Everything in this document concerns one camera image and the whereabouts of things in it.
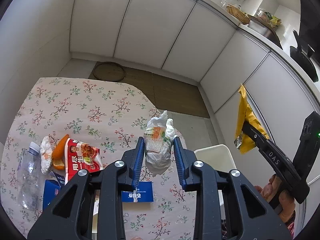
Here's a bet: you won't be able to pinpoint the yellow snack wrapper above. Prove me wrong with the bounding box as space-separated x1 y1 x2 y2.
234 84 270 154

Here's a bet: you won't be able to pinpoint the printed plastic bag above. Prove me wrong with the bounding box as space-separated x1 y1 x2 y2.
143 111 176 177

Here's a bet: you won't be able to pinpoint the red instant noodle packet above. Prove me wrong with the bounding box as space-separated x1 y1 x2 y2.
65 138 103 183

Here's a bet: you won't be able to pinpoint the small orange peel piece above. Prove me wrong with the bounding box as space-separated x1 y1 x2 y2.
52 134 69 171

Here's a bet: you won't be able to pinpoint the white plastic trash bin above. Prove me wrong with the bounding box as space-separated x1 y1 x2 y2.
194 143 238 221

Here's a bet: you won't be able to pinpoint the white kitchen cabinets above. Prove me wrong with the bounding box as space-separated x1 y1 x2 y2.
70 0 319 184

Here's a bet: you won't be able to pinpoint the person's right hand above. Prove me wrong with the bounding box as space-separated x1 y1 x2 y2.
254 174 297 223

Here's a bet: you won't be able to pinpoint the small blue carton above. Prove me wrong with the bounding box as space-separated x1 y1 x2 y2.
42 171 65 210

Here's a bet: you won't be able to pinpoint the blue biscuit box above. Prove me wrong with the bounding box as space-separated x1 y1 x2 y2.
121 181 153 203

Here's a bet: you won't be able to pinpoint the clear plastic water bottle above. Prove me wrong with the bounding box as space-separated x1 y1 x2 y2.
18 142 41 211

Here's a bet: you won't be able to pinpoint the brown floor mat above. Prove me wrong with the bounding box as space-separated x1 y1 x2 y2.
89 66 209 118

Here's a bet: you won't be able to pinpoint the black frying pan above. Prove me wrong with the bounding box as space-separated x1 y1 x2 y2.
290 29 319 82

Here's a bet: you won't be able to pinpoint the floral tablecloth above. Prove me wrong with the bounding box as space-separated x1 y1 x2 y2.
1 77 196 239

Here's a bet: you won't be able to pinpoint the metal pot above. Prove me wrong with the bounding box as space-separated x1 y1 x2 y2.
248 18 282 49

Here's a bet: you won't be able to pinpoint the green snack bag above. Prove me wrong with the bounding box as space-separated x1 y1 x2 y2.
262 11 281 28

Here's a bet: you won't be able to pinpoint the woven basket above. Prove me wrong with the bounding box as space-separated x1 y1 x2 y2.
226 4 250 25

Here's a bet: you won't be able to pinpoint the round woven tray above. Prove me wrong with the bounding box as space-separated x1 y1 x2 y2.
92 62 126 82

